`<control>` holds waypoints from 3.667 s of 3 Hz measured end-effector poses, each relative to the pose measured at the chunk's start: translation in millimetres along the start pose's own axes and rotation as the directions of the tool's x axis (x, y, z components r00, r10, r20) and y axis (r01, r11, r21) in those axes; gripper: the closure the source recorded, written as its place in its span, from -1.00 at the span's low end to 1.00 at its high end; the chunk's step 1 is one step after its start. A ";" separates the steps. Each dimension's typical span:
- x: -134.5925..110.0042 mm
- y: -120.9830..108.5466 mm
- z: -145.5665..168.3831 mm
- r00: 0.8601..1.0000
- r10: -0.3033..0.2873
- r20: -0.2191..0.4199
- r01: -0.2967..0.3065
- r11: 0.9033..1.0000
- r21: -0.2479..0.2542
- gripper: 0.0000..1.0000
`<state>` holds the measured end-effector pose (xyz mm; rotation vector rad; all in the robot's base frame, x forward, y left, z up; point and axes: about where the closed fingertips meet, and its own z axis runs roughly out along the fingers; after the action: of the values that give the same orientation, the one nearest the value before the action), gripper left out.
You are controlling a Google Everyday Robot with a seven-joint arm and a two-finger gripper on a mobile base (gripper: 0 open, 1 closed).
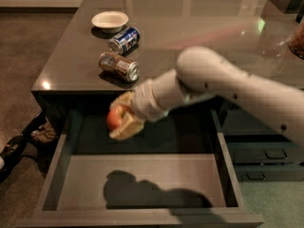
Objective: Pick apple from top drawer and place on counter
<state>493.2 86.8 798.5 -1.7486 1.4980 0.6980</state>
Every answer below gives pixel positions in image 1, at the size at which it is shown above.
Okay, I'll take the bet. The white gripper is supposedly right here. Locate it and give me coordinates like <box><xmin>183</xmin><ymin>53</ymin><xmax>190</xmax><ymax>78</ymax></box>
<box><xmin>109</xmin><ymin>80</ymin><xmax>168</xmax><ymax>141</ymax></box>

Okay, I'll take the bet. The red apple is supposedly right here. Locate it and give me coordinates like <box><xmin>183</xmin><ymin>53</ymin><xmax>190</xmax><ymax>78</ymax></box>
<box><xmin>106</xmin><ymin>105</ymin><xmax>124</xmax><ymax>130</ymax></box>

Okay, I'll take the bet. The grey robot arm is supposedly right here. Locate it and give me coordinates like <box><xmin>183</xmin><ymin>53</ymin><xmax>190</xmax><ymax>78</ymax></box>
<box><xmin>109</xmin><ymin>47</ymin><xmax>304</xmax><ymax>147</ymax></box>

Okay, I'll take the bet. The dark counter cabinet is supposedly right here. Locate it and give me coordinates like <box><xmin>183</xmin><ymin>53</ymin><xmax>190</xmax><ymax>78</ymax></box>
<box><xmin>32</xmin><ymin>0</ymin><xmax>304</xmax><ymax>137</ymax></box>

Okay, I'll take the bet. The open grey top drawer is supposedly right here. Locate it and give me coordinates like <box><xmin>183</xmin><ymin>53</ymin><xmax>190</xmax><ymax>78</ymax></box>
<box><xmin>15</xmin><ymin>107</ymin><xmax>264</xmax><ymax>228</ymax></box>

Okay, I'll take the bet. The closed middle drawer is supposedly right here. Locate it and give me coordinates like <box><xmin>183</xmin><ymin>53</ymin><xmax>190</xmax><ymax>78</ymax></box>
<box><xmin>227</xmin><ymin>142</ymin><xmax>304</xmax><ymax>164</ymax></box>

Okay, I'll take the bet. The closed drawer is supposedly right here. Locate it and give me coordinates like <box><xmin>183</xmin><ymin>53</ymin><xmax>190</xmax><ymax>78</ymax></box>
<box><xmin>235</xmin><ymin>165</ymin><xmax>304</xmax><ymax>181</ymax></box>
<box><xmin>227</xmin><ymin>142</ymin><xmax>304</xmax><ymax>164</ymax></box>

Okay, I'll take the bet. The closed lower drawer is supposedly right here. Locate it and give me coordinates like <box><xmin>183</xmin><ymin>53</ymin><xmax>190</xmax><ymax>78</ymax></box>
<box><xmin>235</xmin><ymin>165</ymin><xmax>304</xmax><ymax>181</ymax></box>

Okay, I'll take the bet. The brown jar on counter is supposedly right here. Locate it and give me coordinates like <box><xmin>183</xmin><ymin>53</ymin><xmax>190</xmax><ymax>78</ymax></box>
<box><xmin>289</xmin><ymin>21</ymin><xmax>304</xmax><ymax>59</ymax></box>

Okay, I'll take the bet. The brown silver soda can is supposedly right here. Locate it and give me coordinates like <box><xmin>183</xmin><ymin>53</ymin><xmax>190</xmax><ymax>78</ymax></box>
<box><xmin>99</xmin><ymin>52</ymin><xmax>140</xmax><ymax>83</ymax></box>

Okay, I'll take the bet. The blue soda can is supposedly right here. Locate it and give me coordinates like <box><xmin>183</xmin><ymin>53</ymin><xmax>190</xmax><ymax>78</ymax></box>
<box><xmin>108</xmin><ymin>27</ymin><xmax>141</xmax><ymax>55</ymax></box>

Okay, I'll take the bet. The white bowl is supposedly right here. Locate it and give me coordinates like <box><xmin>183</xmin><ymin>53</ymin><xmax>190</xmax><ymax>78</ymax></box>
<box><xmin>91</xmin><ymin>11</ymin><xmax>128</xmax><ymax>33</ymax></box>

